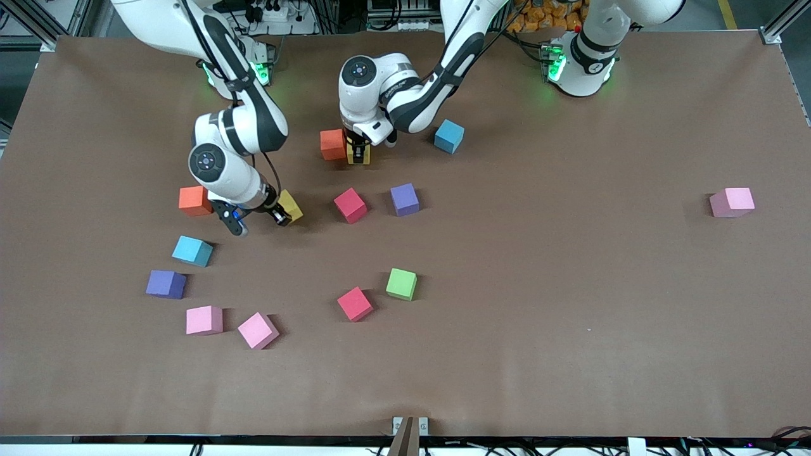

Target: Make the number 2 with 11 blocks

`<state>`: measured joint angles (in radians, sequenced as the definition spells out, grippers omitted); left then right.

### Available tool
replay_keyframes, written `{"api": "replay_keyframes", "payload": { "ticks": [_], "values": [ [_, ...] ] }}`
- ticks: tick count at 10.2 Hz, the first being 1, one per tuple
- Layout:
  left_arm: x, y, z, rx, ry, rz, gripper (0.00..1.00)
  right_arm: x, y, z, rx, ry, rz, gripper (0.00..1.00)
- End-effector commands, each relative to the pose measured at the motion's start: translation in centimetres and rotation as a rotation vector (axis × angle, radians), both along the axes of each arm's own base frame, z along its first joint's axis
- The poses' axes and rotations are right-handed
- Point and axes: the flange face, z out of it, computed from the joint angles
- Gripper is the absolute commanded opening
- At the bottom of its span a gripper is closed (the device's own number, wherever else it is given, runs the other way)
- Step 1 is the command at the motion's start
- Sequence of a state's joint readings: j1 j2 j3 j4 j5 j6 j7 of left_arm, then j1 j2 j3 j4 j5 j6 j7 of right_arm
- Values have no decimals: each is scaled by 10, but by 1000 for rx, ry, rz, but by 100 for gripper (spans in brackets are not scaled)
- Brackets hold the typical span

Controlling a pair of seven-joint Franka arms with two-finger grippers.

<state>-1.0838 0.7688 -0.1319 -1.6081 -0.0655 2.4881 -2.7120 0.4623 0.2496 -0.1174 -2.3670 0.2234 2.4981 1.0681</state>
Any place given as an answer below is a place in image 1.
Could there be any orange foam cube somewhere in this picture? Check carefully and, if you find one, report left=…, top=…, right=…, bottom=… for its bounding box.
left=178, top=185, right=214, bottom=217
left=319, top=129, right=348, bottom=162

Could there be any red foam cube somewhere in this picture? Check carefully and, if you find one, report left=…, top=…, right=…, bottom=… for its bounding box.
left=333, top=187, right=368, bottom=224
left=336, top=286, right=374, bottom=322

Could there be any purple foam cube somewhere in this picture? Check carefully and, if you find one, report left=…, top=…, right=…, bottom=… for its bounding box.
left=390, top=182, right=420, bottom=217
left=145, top=270, right=188, bottom=300

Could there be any blue foam cube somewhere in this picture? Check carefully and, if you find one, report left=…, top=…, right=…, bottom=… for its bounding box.
left=434, top=118, right=466, bottom=155
left=171, top=236, right=215, bottom=268

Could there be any pink foam cube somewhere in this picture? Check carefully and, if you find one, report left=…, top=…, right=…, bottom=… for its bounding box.
left=238, top=312, right=280, bottom=350
left=186, top=305, right=224, bottom=336
left=709, top=187, right=756, bottom=219

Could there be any green foam cube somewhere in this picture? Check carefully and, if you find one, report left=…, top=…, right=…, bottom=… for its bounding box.
left=385, top=268, right=418, bottom=301

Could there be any bag of orange fruits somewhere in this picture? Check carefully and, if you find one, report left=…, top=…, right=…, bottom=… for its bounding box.
left=505, top=0, right=587, bottom=34

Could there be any brown paper table cover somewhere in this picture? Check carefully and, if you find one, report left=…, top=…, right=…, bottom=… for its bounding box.
left=0, top=30, right=811, bottom=439

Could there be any small metal bracket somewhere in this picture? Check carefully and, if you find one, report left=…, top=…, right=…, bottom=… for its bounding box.
left=392, top=416, right=429, bottom=436

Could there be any aluminium frame profile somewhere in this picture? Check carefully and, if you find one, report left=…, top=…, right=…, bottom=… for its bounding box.
left=759, top=0, right=811, bottom=46
left=0, top=0, right=93, bottom=51

